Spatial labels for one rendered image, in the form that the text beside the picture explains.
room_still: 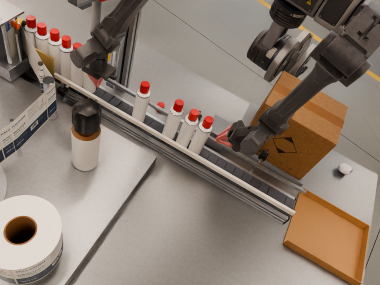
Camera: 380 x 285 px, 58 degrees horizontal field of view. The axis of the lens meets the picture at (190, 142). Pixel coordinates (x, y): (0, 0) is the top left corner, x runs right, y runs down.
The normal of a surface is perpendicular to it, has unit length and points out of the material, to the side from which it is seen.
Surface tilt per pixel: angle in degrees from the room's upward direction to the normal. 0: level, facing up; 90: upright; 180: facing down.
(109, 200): 0
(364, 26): 33
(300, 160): 90
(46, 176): 0
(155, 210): 0
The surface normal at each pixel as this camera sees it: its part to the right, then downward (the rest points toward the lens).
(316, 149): -0.46, 0.64
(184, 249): 0.26, -0.57
